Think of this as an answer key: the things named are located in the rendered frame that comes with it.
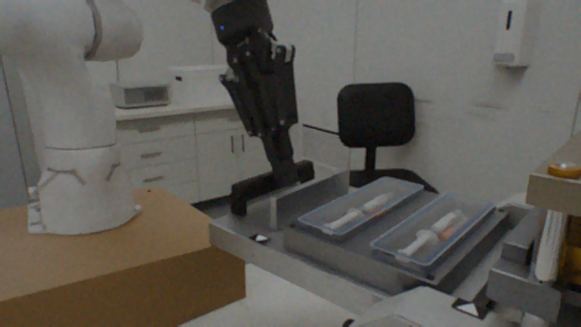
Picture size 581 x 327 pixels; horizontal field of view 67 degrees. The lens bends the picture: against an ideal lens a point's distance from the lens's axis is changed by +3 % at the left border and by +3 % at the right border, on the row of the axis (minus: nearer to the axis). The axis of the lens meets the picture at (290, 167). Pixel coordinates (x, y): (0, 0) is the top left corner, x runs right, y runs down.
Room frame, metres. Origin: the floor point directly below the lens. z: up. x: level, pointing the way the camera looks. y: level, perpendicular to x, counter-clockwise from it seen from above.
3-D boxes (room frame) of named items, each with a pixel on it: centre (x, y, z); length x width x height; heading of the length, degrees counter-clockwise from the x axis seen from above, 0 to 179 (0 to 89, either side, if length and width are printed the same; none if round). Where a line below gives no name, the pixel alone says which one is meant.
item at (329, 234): (0.46, -0.09, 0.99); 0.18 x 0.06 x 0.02; 139
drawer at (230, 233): (0.46, -0.08, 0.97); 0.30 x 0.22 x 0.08; 49
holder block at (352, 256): (0.43, -0.12, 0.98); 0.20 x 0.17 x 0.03; 139
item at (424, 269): (0.40, -0.15, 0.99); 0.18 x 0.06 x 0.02; 139
